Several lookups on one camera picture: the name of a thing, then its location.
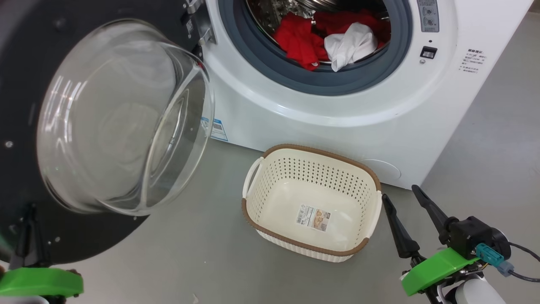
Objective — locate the black text notice sticker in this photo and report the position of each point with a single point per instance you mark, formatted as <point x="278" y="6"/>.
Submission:
<point x="471" y="61"/>

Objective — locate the red garment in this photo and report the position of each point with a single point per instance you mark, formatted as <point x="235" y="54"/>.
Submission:
<point x="297" y="40"/>

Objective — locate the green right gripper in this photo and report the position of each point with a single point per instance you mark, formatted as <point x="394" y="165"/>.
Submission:
<point x="438" y="268"/>

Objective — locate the cream perforated basket brown rim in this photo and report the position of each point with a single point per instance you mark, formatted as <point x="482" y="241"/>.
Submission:
<point x="274" y="236"/>

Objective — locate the white front-load washing machine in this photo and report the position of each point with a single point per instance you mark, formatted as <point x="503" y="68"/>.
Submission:
<point x="337" y="126"/>

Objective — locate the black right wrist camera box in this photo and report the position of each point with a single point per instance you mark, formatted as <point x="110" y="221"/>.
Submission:
<point x="472" y="234"/>

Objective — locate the white garment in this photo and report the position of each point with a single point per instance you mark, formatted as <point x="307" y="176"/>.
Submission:
<point x="352" y="42"/>

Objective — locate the stainless steel washing machine drum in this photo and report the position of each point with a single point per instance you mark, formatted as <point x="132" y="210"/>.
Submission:
<point x="270" y="8"/>

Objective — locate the white product label sticker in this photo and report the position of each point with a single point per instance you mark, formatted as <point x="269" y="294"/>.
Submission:
<point x="313" y="217"/>

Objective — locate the grey warning label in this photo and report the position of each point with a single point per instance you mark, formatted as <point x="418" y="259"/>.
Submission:
<point x="427" y="16"/>

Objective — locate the blue energy label sticker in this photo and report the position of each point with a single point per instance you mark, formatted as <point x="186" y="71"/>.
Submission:
<point x="219" y="131"/>

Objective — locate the black round glass washer door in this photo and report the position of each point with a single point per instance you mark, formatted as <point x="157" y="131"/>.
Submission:
<point x="84" y="236"/>

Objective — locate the round white filter cover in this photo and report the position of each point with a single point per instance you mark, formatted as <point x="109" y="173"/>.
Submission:
<point x="382" y="170"/>

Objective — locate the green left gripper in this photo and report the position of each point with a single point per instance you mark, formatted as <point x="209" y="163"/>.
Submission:
<point x="42" y="282"/>

